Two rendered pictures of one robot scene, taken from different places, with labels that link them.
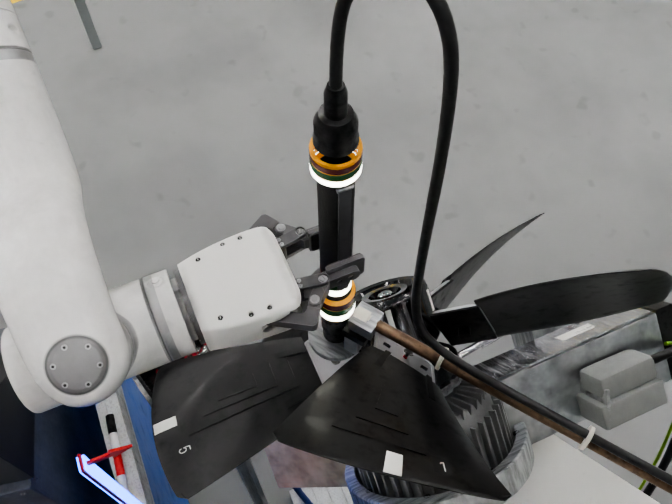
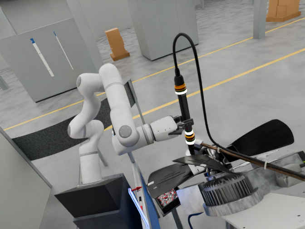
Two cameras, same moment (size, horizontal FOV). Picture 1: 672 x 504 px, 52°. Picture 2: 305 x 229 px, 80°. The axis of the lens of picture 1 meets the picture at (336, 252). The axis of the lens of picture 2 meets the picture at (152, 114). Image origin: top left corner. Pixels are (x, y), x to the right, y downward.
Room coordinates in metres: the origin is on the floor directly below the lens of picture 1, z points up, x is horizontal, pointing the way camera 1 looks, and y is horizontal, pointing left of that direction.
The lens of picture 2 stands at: (-0.27, -0.09, 1.93)
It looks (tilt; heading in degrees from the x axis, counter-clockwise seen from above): 31 degrees down; 20
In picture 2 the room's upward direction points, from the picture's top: 17 degrees counter-clockwise
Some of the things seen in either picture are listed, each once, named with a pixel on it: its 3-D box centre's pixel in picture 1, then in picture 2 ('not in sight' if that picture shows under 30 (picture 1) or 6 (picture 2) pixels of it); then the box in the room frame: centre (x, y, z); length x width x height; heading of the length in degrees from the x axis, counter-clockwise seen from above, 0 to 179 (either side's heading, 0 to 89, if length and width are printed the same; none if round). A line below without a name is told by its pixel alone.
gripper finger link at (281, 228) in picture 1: (310, 230); (180, 116); (0.38, 0.03, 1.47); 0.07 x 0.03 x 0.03; 114
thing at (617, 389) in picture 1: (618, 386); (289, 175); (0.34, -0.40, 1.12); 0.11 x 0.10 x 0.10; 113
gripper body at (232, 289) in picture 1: (234, 290); (162, 128); (0.31, 0.10, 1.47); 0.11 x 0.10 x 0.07; 114
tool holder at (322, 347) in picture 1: (343, 322); (194, 147); (0.35, -0.01, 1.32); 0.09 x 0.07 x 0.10; 58
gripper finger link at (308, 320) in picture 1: (282, 307); (173, 130); (0.29, 0.05, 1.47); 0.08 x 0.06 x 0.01; 54
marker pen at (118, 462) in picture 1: (116, 452); (141, 206); (0.32, 0.38, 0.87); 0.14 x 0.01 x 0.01; 20
